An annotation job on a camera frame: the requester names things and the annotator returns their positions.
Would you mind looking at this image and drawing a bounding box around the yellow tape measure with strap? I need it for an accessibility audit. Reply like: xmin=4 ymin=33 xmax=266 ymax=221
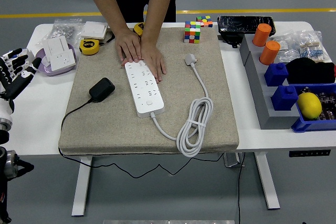
xmin=79 ymin=38 xmax=101 ymax=56

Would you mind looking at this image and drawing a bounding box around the person's right hand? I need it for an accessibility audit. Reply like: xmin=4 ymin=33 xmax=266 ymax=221
xmin=114 ymin=27 xmax=143 ymax=67

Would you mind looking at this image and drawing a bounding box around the large colourful puzzle cube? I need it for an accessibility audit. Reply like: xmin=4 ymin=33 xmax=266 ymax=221
xmin=183 ymin=20 xmax=202 ymax=44

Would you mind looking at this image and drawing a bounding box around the black adapter cord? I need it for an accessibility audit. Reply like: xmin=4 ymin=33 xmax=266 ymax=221
xmin=57 ymin=98 xmax=226 ymax=179

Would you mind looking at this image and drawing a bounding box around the clear bag of screws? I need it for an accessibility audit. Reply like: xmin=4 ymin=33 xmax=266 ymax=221
xmin=36 ymin=18 xmax=83 ymax=48

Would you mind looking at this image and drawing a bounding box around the black plastic tray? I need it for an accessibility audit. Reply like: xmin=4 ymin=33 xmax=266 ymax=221
xmin=217 ymin=15 xmax=277 ymax=37

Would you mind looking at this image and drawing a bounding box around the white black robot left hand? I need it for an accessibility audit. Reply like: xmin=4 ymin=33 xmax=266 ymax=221
xmin=0 ymin=48 xmax=42 ymax=121

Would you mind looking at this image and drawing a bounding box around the black table control panel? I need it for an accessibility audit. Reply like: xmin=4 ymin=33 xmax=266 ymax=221
xmin=288 ymin=149 xmax=331 ymax=158

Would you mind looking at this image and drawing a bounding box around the clear plastic parts bag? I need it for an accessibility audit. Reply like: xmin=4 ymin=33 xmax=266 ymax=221
xmin=271 ymin=34 xmax=301 ymax=64

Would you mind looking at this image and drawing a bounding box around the white power strip cord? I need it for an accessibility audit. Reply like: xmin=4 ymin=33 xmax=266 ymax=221
xmin=149 ymin=52 xmax=214 ymax=158

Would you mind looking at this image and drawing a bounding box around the orange cylinder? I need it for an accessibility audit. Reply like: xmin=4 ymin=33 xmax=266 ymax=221
xmin=259 ymin=40 xmax=281 ymax=66
xmin=252 ymin=23 xmax=272 ymax=47

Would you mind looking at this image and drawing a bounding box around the grey stepped block holder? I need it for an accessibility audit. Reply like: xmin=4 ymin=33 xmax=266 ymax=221
xmin=238 ymin=34 xmax=300 ymax=130

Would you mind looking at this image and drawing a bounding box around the blue plastic bin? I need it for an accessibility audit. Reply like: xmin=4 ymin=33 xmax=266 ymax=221
xmin=290 ymin=83 xmax=336 ymax=133

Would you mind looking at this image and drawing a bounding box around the white double rocker switch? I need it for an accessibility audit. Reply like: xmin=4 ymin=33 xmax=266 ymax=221
xmin=43 ymin=36 xmax=73 ymax=61

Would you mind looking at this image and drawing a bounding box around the black tape measure strap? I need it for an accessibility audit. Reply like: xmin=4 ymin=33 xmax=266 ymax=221
xmin=99 ymin=31 xmax=116 ymax=47

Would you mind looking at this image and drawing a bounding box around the person's left hand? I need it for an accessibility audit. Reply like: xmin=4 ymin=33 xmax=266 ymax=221
xmin=139 ymin=40 xmax=167 ymax=82

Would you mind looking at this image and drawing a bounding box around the blue plastic block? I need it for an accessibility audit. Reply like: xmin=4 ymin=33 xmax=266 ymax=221
xmin=264 ymin=62 xmax=289 ymax=87
xmin=270 ymin=85 xmax=299 ymax=112

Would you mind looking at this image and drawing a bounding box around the beige fabric mat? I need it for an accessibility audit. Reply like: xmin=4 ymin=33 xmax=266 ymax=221
xmin=58 ymin=26 xmax=240 ymax=156

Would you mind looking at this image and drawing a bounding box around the white table leg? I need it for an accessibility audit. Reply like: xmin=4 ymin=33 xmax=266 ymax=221
xmin=71 ymin=155 xmax=93 ymax=217
xmin=254 ymin=152 xmax=281 ymax=210

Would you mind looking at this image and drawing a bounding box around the black power adapter plug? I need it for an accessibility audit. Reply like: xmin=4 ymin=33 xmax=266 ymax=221
xmin=88 ymin=77 xmax=116 ymax=103

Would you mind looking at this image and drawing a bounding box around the clear bag of resistors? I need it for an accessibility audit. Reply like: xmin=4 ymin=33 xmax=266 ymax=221
xmin=296 ymin=30 xmax=331 ymax=63

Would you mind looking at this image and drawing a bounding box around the white wall socket outlet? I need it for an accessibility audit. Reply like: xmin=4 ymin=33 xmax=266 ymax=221
xmin=49 ymin=49 xmax=77 ymax=72

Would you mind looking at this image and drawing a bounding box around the yellow lemon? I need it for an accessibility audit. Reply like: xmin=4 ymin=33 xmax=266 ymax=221
xmin=297 ymin=92 xmax=323 ymax=121

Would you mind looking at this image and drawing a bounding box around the black cloth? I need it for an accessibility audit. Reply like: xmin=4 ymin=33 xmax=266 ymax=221
xmin=285 ymin=57 xmax=336 ymax=85

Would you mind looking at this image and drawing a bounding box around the white wall switch plate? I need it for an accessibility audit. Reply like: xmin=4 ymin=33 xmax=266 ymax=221
xmin=79 ymin=21 xmax=109 ymax=40

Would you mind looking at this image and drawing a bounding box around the purple bowl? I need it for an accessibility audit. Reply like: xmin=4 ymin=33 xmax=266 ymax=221
xmin=35 ymin=42 xmax=77 ymax=77

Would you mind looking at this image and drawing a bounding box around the black hanging cable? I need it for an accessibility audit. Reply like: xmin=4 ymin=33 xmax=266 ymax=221
xmin=237 ymin=152 xmax=246 ymax=224

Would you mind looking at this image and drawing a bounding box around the grey metal bracket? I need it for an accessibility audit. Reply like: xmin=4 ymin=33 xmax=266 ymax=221
xmin=223 ymin=152 xmax=245 ymax=168

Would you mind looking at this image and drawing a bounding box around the white power strip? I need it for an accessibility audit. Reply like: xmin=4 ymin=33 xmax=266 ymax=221
xmin=124 ymin=60 xmax=165 ymax=119

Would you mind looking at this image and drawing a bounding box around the small colourful puzzle cube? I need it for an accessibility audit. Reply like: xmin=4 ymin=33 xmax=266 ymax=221
xmin=196 ymin=15 xmax=214 ymax=28

